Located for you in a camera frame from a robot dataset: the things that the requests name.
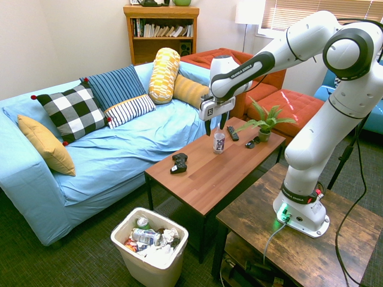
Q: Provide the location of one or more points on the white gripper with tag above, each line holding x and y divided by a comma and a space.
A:
216, 108

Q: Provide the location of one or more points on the clear plastic hint bottle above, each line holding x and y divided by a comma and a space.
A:
219, 143

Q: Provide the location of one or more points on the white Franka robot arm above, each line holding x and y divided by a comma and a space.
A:
311, 140

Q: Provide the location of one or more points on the crushed white label bottle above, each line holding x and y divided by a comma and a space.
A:
146, 236

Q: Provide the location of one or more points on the white plastic trash bin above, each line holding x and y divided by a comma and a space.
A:
161, 269

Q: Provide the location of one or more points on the black remote control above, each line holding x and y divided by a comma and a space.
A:
232, 133

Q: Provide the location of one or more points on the black sunglasses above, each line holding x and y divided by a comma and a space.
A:
251, 144

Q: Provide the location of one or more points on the mustard striped pillow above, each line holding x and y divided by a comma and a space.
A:
190, 91

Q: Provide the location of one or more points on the potted green fern plant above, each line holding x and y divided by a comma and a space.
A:
264, 134

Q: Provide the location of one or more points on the red-brown wooden coffee table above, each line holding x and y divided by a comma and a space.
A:
209, 176

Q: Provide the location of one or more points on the black game controller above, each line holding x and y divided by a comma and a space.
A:
179, 164

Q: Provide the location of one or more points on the orange tufted sofa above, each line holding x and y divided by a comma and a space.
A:
269, 85

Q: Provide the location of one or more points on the yellow white patterned bolster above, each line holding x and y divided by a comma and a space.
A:
164, 74

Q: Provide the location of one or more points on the orange tufted ottoman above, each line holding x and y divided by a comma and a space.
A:
293, 106

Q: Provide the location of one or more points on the black bookshelf speaker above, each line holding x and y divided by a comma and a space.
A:
185, 48

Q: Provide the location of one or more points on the white navy striped pillow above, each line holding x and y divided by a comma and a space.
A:
130, 110

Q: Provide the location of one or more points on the wooden bookshelf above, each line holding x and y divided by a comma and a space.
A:
161, 49

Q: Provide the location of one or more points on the dark floor vent grille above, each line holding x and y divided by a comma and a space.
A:
169, 207

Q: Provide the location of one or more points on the light blue sofa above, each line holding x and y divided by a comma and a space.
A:
119, 155

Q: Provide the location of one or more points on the blue striped square pillow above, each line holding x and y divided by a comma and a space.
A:
116, 85

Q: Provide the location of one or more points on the paperback books row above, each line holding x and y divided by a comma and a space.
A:
163, 30

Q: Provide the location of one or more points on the white shade floor lamp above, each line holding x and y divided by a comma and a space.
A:
246, 12

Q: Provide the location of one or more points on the crumpled white paper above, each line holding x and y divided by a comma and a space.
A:
170, 236

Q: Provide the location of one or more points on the green drink can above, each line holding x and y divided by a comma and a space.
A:
143, 223

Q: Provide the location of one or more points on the green round bowl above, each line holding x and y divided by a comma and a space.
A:
182, 2

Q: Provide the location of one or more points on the wooden window blinds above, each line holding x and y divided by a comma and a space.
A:
284, 13

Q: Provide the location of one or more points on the black tripod stand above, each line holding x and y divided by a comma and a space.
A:
344, 158

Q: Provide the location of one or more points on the black object on bookshelf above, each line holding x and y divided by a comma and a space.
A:
154, 3

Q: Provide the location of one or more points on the white power strip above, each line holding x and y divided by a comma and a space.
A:
229, 263

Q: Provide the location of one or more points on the black white checkered pillow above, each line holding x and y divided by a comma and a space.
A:
73, 112

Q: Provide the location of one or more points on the red snack wrapper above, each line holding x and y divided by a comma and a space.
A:
130, 243

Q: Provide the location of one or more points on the black device under table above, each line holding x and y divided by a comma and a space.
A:
258, 269

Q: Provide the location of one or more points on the rustic dark wood table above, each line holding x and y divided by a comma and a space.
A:
299, 257

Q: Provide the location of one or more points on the plain yellow square pillow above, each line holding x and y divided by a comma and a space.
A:
48, 146

